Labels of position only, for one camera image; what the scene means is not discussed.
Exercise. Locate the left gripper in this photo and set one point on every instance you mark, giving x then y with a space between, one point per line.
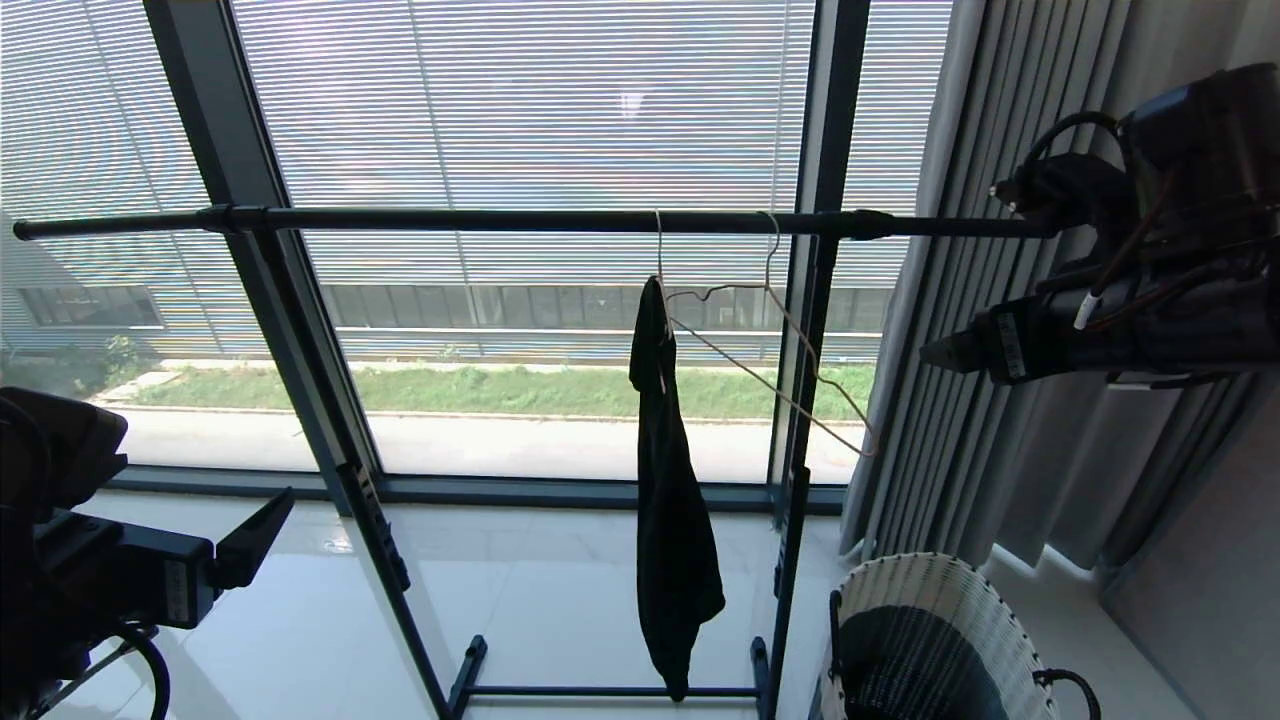
150 580

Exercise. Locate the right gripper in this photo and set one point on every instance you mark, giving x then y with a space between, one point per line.
1040 340

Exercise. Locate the pink clothes hanger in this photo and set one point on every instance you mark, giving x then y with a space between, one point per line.
760 381
659 250

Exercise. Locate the black garment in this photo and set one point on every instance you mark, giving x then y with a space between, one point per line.
675 520

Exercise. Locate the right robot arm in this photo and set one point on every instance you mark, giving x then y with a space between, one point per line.
1200 200

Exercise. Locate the white laundry basket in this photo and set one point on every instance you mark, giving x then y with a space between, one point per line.
930 590

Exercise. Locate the black clothes rack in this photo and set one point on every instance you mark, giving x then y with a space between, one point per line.
500 220

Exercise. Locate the beige curtain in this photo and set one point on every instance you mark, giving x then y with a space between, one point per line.
1000 450

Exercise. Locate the window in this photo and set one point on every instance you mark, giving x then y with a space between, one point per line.
500 100

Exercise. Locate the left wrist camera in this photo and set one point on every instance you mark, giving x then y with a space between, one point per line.
60 440

